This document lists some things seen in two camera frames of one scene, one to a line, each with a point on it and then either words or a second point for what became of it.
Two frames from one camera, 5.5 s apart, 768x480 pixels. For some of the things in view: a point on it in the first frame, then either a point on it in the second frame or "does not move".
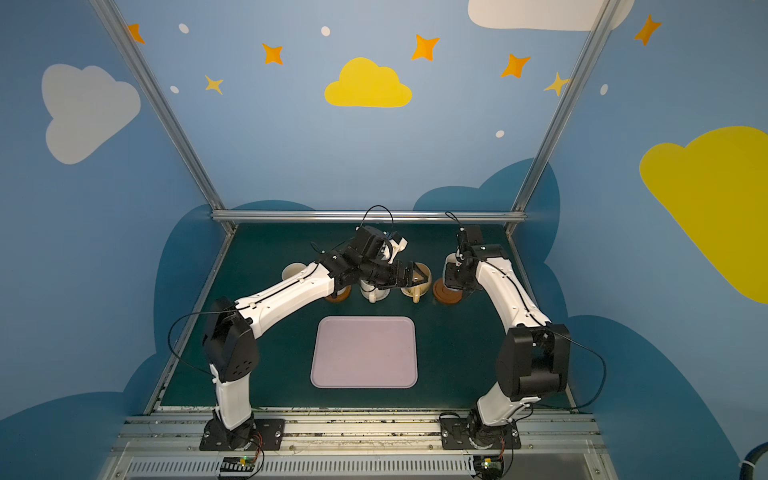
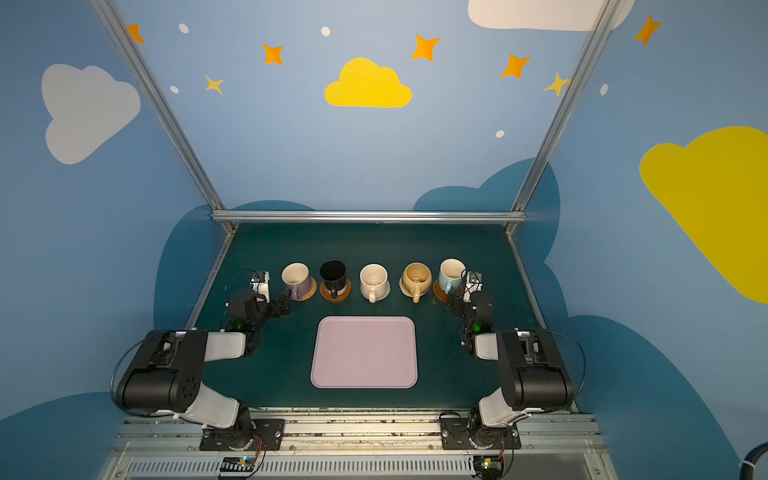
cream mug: x=372 y=292 does not move
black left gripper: x=393 y=274 → x=279 y=304
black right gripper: x=455 y=280 → x=458 y=300
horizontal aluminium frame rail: x=368 y=216 does not move
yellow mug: x=417 y=290 does not move
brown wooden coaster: x=445 y=295 does not move
